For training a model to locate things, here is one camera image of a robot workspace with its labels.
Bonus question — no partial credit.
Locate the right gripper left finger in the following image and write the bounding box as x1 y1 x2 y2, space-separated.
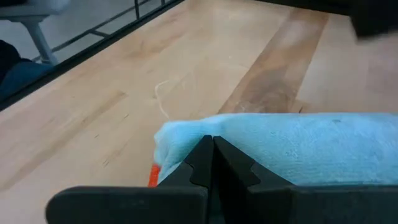
45 135 214 224

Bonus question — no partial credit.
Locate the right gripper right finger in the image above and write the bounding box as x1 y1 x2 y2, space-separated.
213 136 398 224

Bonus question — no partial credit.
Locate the dinosaur print towel green back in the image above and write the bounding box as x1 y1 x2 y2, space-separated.
147 112 398 187

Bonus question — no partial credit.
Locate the person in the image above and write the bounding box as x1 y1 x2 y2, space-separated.
0 40 54 102

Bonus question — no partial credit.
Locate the white desk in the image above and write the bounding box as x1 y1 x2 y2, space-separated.
0 0 71 66

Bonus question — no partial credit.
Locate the black aluminium rig frame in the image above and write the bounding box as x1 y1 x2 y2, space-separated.
0 0 398 111

